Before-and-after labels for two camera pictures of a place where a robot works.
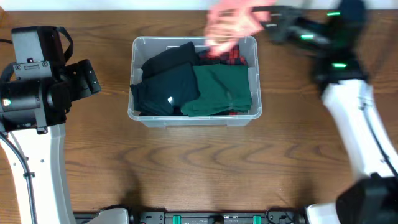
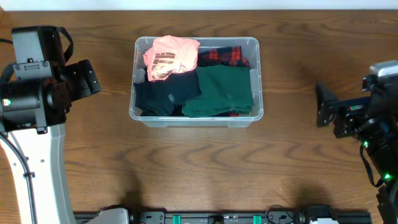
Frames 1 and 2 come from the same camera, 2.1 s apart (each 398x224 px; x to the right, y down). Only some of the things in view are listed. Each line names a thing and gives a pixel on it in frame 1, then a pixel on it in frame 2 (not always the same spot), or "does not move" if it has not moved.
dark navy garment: x=157 y=94 does not move
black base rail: x=273 y=216 does not move
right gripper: x=278 y=33 → x=341 y=109
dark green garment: x=223 y=89 does not move
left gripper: x=90 y=78 does not move
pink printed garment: x=228 y=21 → x=169 y=55
